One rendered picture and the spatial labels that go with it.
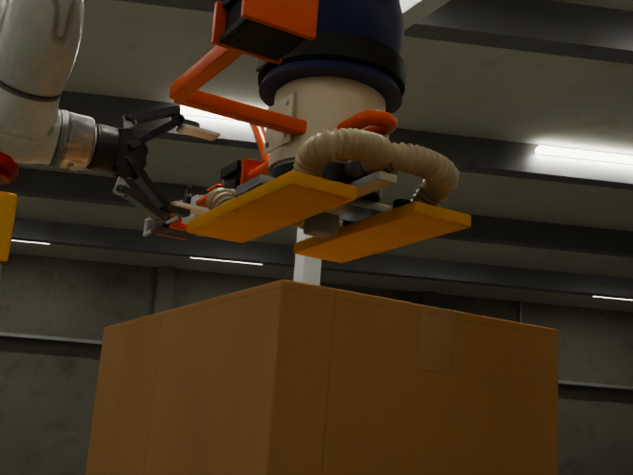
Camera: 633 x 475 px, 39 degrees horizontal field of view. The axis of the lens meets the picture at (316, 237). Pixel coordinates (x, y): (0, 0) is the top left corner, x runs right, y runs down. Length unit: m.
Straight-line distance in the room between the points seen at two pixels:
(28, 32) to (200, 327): 0.50
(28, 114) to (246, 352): 0.57
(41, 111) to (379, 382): 0.68
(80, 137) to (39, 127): 0.07
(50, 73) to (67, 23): 0.08
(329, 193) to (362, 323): 0.22
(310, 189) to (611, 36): 5.65
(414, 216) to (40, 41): 0.58
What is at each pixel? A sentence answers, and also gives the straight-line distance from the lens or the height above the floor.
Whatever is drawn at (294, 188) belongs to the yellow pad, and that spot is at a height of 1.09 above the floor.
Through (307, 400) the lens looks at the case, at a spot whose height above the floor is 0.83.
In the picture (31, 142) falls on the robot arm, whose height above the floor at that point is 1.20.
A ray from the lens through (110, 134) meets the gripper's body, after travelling 1.46.
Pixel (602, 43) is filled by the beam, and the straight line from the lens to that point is 6.63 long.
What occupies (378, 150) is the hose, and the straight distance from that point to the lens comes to 1.16.
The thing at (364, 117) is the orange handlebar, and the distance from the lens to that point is 1.22.
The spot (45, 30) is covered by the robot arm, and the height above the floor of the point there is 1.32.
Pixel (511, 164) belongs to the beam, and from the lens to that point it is 9.10.
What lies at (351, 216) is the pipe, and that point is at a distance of 1.36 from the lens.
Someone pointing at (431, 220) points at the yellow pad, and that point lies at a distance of 1.23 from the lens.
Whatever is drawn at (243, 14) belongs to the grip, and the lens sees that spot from 0.94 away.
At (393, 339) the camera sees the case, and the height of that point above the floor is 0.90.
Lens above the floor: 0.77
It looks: 14 degrees up
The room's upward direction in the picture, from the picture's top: 4 degrees clockwise
